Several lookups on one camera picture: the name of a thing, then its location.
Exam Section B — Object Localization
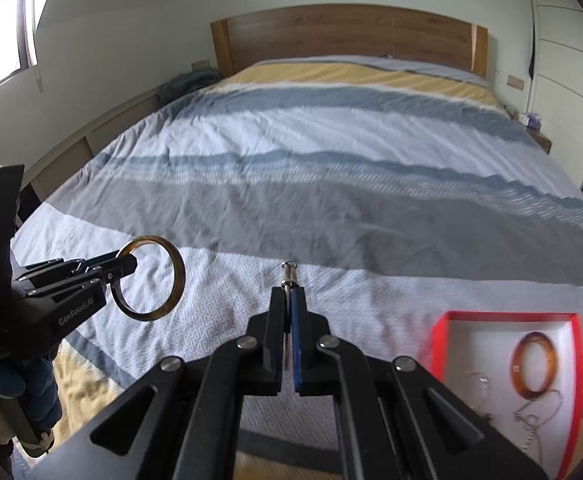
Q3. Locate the wooden nightstand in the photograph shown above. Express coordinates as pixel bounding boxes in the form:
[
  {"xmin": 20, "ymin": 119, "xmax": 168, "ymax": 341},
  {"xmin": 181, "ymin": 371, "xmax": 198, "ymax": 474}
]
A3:
[{"xmin": 524, "ymin": 125, "xmax": 553, "ymax": 155}]

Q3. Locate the white wardrobe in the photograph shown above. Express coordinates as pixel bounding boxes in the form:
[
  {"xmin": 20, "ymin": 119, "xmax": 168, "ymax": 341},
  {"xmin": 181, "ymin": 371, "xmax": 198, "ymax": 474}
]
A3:
[{"xmin": 524, "ymin": 0, "xmax": 583, "ymax": 201}]

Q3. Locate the silver chain necklace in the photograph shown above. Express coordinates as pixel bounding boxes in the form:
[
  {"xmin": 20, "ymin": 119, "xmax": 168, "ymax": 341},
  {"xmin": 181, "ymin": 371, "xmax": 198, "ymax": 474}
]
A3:
[{"xmin": 514, "ymin": 387, "xmax": 565, "ymax": 456}]

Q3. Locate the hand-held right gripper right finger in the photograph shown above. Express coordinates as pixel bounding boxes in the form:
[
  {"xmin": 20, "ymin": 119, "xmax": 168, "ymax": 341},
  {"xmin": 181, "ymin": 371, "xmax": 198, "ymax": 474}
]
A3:
[{"xmin": 291, "ymin": 287, "xmax": 547, "ymax": 480}]

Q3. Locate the silver bangle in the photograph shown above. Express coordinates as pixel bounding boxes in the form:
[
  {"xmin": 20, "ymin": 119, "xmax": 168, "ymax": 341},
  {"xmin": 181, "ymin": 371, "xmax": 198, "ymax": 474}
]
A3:
[{"xmin": 280, "ymin": 260, "xmax": 298, "ymax": 373}]

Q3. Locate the red cardboard box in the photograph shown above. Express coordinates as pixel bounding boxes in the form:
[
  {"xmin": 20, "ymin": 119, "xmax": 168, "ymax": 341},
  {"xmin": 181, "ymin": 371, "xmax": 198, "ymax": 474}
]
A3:
[{"xmin": 430, "ymin": 311, "xmax": 583, "ymax": 480}]

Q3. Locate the wooden headboard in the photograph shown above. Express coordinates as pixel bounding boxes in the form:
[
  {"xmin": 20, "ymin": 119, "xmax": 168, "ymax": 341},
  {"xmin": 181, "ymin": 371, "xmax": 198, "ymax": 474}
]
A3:
[{"xmin": 210, "ymin": 4, "xmax": 489, "ymax": 81}]

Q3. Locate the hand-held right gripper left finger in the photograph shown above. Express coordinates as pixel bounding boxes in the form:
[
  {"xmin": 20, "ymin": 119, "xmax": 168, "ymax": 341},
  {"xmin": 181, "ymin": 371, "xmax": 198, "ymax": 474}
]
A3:
[{"xmin": 28, "ymin": 286, "xmax": 288, "ymax": 480}]

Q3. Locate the striped bedspread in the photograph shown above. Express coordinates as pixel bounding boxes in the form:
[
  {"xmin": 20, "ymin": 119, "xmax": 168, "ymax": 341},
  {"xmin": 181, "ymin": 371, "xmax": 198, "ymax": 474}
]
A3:
[{"xmin": 8, "ymin": 55, "xmax": 583, "ymax": 480}]

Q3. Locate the yellow-brown amber bangle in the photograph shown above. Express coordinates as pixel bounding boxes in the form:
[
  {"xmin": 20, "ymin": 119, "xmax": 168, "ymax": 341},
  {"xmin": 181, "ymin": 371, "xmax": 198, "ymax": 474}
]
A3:
[{"xmin": 108, "ymin": 235, "xmax": 187, "ymax": 321}]

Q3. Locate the teal cloth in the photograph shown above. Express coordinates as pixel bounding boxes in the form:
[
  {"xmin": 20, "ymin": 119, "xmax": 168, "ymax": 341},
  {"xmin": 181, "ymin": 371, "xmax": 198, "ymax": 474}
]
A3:
[{"xmin": 158, "ymin": 69, "xmax": 222, "ymax": 106}]

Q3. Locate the orange tortoise bangle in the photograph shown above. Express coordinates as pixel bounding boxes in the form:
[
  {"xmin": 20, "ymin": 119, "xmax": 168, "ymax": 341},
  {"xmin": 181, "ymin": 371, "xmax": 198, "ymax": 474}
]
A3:
[{"xmin": 509, "ymin": 331, "xmax": 558, "ymax": 401}]

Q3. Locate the twisted silver bracelet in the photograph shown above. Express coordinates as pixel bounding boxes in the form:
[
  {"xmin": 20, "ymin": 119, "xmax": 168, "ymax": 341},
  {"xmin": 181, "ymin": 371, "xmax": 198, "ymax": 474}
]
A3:
[{"xmin": 466, "ymin": 369, "xmax": 495, "ymax": 418}]

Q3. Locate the person's left hand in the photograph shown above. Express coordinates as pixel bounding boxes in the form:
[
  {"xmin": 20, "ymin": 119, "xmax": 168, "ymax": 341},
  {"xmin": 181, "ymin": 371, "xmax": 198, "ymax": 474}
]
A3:
[{"xmin": 0, "ymin": 355, "xmax": 62, "ymax": 457}]

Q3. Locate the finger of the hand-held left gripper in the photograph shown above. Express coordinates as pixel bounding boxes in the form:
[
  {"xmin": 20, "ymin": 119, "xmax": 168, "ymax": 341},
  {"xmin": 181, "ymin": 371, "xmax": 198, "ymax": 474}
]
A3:
[
  {"xmin": 14, "ymin": 251, "xmax": 123, "ymax": 287},
  {"xmin": 30, "ymin": 254, "xmax": 138, "ymax": 305}
]

